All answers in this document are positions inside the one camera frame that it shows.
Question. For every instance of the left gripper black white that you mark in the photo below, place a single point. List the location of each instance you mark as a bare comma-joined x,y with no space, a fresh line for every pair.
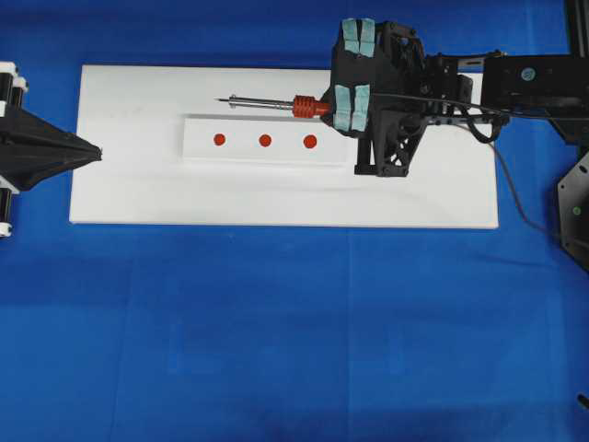
22,169

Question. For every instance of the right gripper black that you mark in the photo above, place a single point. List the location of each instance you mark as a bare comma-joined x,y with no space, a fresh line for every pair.
385,90

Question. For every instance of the red handled soldering iron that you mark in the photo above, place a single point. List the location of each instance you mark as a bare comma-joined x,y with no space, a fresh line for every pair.
304,107

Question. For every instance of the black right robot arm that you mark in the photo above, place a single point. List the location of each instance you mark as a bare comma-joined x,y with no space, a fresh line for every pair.
546,87

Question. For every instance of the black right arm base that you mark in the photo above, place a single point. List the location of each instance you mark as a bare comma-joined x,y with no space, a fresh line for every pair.
572,191

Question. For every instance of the small white raised block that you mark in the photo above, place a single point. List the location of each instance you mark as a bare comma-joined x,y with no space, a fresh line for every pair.
263,141

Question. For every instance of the large white foam board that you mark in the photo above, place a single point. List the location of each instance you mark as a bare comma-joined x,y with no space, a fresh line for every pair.
135,115

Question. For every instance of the blue table cloth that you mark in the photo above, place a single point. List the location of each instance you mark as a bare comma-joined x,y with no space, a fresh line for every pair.
162,333

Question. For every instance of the black object at edge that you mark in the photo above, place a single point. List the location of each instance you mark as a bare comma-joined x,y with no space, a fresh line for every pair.
583,401

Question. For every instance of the black aluminium frame post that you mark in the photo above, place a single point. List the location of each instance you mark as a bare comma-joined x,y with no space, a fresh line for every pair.
576,13

